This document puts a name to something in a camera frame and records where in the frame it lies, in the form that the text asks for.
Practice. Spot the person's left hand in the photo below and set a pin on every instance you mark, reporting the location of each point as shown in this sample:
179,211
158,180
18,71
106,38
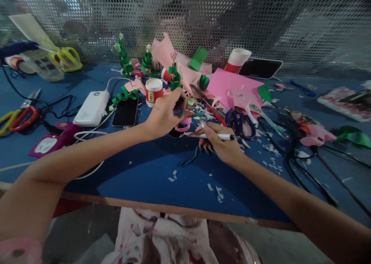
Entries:
162,113

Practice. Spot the person's right hand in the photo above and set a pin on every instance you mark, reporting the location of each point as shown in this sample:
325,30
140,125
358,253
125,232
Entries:
223,145

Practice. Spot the person's right thumb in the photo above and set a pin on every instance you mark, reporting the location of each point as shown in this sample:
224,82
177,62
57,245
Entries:
200,133

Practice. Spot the person's right index finger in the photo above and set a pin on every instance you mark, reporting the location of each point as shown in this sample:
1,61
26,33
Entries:
210,125

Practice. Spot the person's left fingers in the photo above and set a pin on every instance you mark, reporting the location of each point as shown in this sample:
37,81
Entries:
183,106

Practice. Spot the person's right fingers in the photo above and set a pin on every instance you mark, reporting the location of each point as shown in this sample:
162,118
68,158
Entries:
207,146

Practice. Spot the white marker pen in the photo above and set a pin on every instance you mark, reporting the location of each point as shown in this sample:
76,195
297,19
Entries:
220,136

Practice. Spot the green spiral paper tree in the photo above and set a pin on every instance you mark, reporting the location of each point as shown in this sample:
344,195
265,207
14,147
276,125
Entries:
124,95
175,77
124,58
148,62

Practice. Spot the pink paper curl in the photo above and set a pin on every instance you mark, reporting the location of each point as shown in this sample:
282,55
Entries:
184,125

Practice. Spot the red utility knife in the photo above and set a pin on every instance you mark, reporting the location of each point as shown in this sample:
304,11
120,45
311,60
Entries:
208,105

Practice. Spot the green paper strip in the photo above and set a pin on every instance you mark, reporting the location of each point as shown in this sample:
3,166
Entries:
189,158

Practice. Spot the scattered white paper scraps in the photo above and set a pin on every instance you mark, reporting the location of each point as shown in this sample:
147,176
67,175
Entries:
220,171

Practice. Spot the green paper curl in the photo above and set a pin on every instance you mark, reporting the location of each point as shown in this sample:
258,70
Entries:
204,81

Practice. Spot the red and white paper cup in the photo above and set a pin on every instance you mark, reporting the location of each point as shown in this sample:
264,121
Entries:
153,92

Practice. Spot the pink paper sheet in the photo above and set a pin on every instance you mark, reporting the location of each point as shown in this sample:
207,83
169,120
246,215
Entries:
232,87

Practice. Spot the folded green paper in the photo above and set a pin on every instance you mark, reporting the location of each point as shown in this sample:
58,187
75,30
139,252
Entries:
198,58

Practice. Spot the crumpled light pink paper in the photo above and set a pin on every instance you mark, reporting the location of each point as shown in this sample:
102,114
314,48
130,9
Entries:
168,54

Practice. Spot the black smartphone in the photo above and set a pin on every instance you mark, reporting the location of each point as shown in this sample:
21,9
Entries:
125,112

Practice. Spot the stack of paper cups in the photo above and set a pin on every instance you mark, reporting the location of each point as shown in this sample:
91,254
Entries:
238,60

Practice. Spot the perforated metal screen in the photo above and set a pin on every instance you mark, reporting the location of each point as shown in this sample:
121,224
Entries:
185,23

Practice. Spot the white power bank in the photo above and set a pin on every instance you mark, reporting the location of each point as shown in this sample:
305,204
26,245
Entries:
91,109

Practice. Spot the blue plastic tool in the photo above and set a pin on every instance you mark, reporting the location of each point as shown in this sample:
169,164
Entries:
303,89

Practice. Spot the person's body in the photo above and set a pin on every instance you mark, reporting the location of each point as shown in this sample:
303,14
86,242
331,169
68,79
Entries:
174,240

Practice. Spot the pink paper shape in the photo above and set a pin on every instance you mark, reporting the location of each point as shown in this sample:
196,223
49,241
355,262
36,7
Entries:
317,136

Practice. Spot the yellow-green scissors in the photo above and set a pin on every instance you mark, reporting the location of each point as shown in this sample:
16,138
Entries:
66,59

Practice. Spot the pink patterned box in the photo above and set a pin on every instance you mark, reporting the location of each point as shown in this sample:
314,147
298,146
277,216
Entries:
345,103

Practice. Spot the green ribbon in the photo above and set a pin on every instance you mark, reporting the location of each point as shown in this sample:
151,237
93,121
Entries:
354,136

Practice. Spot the clear plastic container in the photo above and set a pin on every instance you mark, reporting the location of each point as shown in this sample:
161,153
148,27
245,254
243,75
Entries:
43,64

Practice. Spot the red and yellow scissors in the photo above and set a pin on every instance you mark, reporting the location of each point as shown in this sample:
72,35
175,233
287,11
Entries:
18,119

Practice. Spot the pink roll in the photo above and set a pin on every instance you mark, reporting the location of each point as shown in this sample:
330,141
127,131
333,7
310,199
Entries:
18,251

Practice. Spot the black device with white frame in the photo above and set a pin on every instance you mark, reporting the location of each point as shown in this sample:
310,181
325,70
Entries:
261,68

